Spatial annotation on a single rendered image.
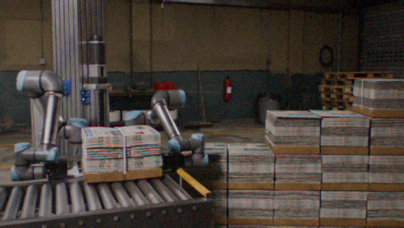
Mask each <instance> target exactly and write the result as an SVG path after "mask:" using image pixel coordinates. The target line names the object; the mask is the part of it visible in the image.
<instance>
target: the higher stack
mask: <svg viewBox="0 0 404 228"><path fill-rule="evenodd" d="M354 83H355V84H354V87H353V89H355V90H354V91H353V105H355V106H357V107H361V109H362V108H368V109H370V110H404V79H355V81H354ZM355 113H357V114H359V115H362V116H364V117H367V118H368V119H369V134H368V135H369V136H368V137H369V139H368V140H367V141H368V146H369V147H371V148H404V117H369V116H368V115H364V114H361V113H358V112H355ZM368 155H369V158H368V160H369V161H368V165H367V167H368V168H367V169H368V170H367V172H368V173H369V182H368V184H385V185H404V154H369V153H368ZM366 191H367V192H368V196H367V197H368V198H367V206H366V219H367V220H398V221H404V191H368V190H366Z"/></svg>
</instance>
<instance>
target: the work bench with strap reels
mask: <svg viewBox="0 0 404 228"><path fill-rule="evenodd" d="M153 85H154V88H153V89H149V90H139V89H131V91H130V96H131V95H154V94H155V93H156V92H158V91H160V90H174V89H175V83H174V82H167V81H162V82H154V83H153ZM109 96H129V91H125V92H124V91H123V90H122V89H113V90H109ZM132 111H136V110H126V111H123V118H120V111H110V126H118V125H125V114H126V113H127V112H132ZM170 115H171V116H172V119H173V121H174V122H175V125H176V126H177V122H182V132H183V131H185V107H183V108H182V118H179V117H178V116H177V109H176V110H174V111H170Z"/></svg>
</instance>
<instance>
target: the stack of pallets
mask: <svg viewBox="0 0 404 228"><path fill-rule="evenodd" d="M392 73H393V72H325V77H324V79H320V80H321V84H319V91H320V93H321V95H320V98H321V103H320V104H322V110H332V111H346V109H347V107H346V104H345V100H344V98H347V97H353V92H354V90H355V89H353V87H354V84H355V83H354V81H355V79H392ZM332 74H333V77H332ZM381 74H384V75H385V77H384V78H382V77H381ZM329 80H331V84H329ZM327 87H329V88H330V89H327ZM328 94H330V97H328ZM329 100H331V102H329ZM329 107H330V108H333V109H329Z"/></svg>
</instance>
